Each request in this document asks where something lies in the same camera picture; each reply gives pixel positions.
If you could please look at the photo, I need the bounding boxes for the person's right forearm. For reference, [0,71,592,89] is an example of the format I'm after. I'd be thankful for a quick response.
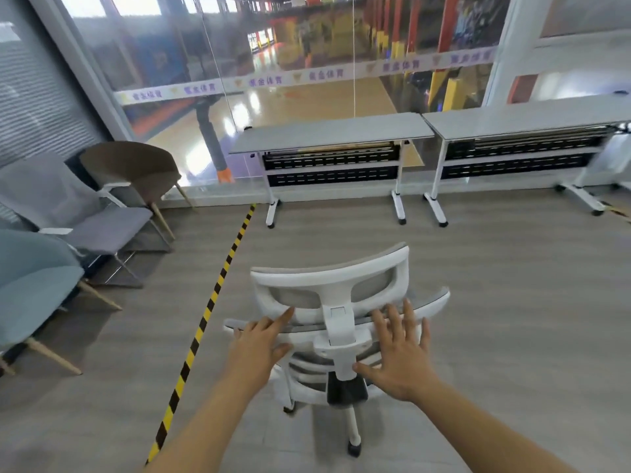
[411,381,578,473]

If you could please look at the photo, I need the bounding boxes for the blue grey tub chair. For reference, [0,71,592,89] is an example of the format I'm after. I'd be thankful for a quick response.
[0,229,124,378]

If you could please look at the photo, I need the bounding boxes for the row of red yellow pillars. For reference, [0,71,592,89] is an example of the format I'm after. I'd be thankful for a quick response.
[362,0,494,114]

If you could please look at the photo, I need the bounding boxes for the grey armchair with metal legs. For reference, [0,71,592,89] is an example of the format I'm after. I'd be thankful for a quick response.
[0,152,174,286]

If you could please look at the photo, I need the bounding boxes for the white printed window strip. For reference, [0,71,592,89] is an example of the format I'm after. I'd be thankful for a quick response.
[114,46,499,106]

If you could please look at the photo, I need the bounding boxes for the brown shell chair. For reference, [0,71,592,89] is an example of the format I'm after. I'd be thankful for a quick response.
[78,141,198,242]

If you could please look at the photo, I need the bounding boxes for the black yellow floor tape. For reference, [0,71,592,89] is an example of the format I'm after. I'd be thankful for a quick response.
[602,202,631,226]
[145,204,257,466]

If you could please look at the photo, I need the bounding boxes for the grey venetian blinds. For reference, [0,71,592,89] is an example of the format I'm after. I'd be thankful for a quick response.
[0,0,117,168]

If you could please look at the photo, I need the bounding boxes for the white grey mesh office chair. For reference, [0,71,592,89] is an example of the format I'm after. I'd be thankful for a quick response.
[222,242,452,458]

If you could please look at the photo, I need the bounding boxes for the person's left hand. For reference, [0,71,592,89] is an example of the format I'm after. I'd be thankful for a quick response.
[224,305,296,390]

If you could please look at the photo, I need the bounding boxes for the person's right hand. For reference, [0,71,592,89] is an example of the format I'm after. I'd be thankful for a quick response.
[352,298,442,405]

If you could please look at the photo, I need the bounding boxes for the basketball hoop stand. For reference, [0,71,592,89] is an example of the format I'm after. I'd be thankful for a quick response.
[192,95,233,185]

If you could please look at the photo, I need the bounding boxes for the grey folding table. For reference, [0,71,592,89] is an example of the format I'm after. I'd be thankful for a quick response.
[227,112,436,230]
[421,93,631,227]

